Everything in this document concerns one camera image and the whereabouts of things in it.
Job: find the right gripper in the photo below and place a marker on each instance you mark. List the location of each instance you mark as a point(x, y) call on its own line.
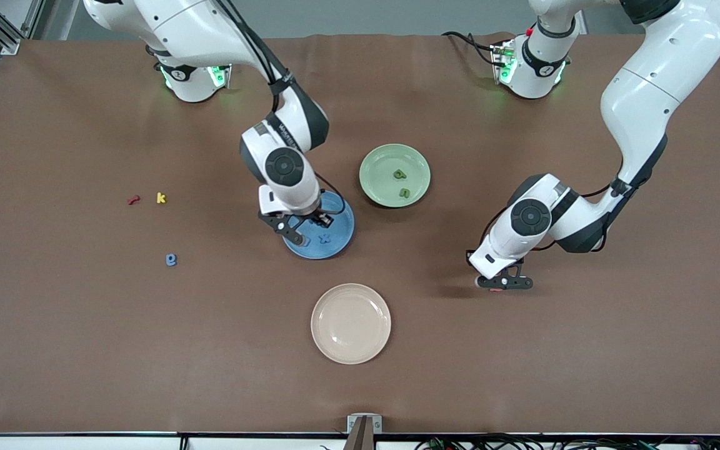
point(317, 216)

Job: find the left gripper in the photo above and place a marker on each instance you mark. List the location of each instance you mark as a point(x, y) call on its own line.
point(468, 257)

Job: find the blue letter x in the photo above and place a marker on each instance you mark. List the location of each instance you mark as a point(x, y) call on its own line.
point(325, 238)

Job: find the green letter u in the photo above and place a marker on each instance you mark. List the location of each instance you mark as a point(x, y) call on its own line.
point(404, 194)

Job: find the green digit 6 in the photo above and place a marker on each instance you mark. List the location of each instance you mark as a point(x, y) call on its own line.
point(400, 175)

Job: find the blue letter a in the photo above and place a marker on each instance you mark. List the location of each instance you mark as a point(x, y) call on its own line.
point(171, 263)

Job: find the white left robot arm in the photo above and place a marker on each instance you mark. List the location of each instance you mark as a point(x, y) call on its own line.
point(660, 81)

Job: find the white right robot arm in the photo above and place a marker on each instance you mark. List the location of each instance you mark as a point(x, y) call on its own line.
point(197, 31)

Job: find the blue plate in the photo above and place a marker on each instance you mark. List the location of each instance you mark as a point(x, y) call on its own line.
point(341, 240)

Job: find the green plate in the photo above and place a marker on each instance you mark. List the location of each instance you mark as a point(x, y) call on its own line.
point(382, 175)

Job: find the beige plate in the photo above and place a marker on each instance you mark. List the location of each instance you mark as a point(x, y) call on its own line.
point(350, 324)

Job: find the brown table cover sheet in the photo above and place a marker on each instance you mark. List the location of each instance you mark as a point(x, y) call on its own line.
point(85, 375)

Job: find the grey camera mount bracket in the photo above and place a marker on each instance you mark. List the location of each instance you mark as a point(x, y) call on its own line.
point(352, 424)

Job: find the white table edge rail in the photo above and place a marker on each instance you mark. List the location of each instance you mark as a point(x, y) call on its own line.
point(85, 444)

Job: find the aluminium frame profile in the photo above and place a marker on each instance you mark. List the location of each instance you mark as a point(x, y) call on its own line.
point(7, 42)

